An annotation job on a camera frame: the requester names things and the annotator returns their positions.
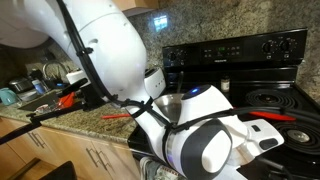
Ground black electric stove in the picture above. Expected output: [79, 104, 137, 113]
[127, 28, 320, 180]

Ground red plastic utensil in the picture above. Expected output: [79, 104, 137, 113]
[101, 113, 132, 120]

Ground grey floral towel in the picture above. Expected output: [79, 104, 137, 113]
[139, 156, 188, 180]

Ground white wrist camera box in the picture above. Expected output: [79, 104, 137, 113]
[241, 118, 285, 155]

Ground wooden upper cabinet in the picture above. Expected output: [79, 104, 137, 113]
[111, 0, 160, 18]

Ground dark metal pot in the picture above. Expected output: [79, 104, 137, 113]
[7, 76, 34, 94]

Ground metal cabinet handle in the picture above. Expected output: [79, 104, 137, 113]
[85, 147, 102, 168]
[97, 149, 115, 173]
[27, 130, 40, 148]
[34, 130, 47, 148]

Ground orange red plastic tool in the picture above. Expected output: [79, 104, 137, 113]
[59, 90, 78, 108]

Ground small spice jar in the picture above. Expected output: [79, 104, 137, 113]
[220, 75, 232, 94]

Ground black coil burner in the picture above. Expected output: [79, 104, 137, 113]
[244, 88, 299, 109]
[272, 121, 320, 156]

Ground blue cup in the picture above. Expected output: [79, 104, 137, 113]
[31, 78, 48, 95]

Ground arched metal faucet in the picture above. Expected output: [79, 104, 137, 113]
[42, 59, 69, 83]

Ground kitchen sink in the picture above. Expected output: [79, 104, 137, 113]
[18, 89, 62, 112]

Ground teal cup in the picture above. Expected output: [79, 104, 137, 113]
[0, 87, 18, 106]

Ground black stove knob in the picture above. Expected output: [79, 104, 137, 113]
[166, 50, 179, 63]
[262, 40, 278, 55]
[177, 49, 190, 62]
[279, 38, 297, 53]

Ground clear glass jar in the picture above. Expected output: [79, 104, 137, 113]
[34, 101, 57, 114]

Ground wooden lower cabinets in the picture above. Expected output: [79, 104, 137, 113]
[0, 114, 141, 180]

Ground red silicone spatula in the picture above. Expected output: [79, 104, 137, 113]
[248, 110, 297, 122]

